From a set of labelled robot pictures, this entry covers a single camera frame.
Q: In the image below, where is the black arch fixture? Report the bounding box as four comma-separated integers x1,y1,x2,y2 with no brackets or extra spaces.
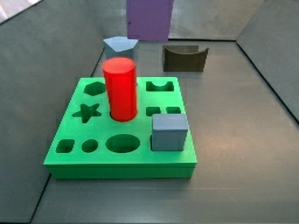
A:
163,45,209,72

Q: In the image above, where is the red cylinder peg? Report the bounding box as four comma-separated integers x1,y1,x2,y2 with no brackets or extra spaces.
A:
101,57,137,122

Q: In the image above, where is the green shape sorter board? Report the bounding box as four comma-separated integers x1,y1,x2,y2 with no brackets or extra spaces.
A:
43,77,197,179

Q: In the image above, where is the blue pentagon peg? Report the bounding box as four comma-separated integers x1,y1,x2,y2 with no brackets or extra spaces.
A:
104,36,139,59

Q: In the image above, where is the blue square block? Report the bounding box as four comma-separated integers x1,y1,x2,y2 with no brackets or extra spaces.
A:
152,114,189,151

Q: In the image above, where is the purple arch object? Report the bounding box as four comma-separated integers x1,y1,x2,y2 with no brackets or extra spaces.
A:
125,0,173,42

